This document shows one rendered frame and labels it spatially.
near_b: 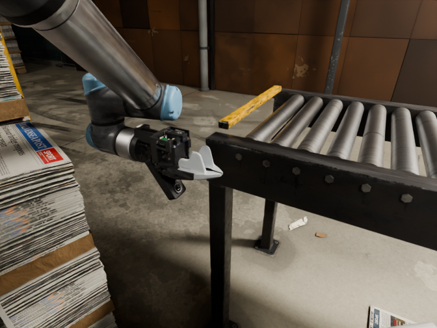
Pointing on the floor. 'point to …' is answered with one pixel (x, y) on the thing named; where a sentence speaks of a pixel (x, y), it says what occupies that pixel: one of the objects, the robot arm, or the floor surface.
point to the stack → (44, 233)
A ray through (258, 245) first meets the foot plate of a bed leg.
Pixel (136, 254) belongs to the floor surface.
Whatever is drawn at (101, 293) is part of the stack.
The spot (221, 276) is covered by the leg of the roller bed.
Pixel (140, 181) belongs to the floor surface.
